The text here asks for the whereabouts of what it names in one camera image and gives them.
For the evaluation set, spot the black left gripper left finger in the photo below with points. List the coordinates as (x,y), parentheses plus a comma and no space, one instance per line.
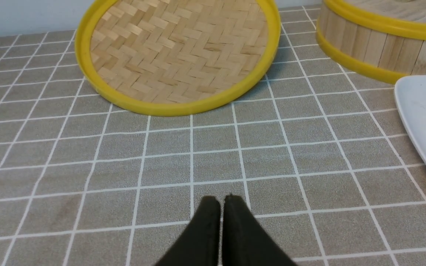
(198,245)

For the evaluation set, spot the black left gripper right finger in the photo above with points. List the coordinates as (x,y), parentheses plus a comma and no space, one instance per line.
(245,242)

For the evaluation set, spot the grey checked tablecloth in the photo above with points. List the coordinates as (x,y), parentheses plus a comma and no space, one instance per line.
(318,152)

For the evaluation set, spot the yellow-rimmed bamboo steamer lid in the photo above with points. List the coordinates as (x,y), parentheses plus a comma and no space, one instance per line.
(176,57)

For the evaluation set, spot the yellow-rimmed bamboo steamer basket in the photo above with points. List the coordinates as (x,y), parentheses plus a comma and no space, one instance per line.
(380,39)

